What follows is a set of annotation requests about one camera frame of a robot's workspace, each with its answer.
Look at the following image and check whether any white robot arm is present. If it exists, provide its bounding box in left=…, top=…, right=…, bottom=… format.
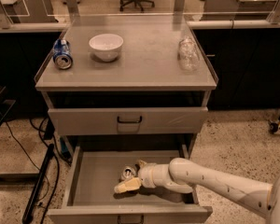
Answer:
left=114, top=158, right=280, bottom=224

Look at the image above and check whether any blue pepsi can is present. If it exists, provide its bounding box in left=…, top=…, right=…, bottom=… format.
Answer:
left=53, top=39, right=73, bottom=70

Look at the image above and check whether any green white 7up can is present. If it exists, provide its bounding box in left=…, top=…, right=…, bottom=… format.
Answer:
left=120, top=166, right=136, bottom=181

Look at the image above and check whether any black floor cable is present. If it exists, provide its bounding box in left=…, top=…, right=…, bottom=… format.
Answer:
left=4, top=117, right=73, bottom=224

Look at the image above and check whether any clear plastic bottle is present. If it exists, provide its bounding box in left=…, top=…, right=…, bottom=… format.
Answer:
left=177, top=36, right=200, bottom=72

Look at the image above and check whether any grey top drawer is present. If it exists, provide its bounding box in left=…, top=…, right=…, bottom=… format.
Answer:
left=49, top=107, right=208, bottom=135

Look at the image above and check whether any grey open middle drawer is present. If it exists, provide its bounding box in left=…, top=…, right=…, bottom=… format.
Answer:
left=48, top=147, right=213, bottom=224

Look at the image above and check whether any grey drawer cabinet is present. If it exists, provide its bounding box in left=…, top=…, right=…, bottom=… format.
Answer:
left=36, top=15, right=217, bottom=147

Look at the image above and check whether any black bar on floor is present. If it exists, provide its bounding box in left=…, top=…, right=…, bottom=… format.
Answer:
left=22, top=144, right=54, bottom=224

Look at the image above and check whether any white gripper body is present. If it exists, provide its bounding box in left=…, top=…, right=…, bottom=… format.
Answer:
left=138, top=163, right=156, bottom=189

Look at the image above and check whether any white ceramic bowl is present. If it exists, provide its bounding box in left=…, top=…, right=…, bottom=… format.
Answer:
left=89, top=34, right=123, bottom=62

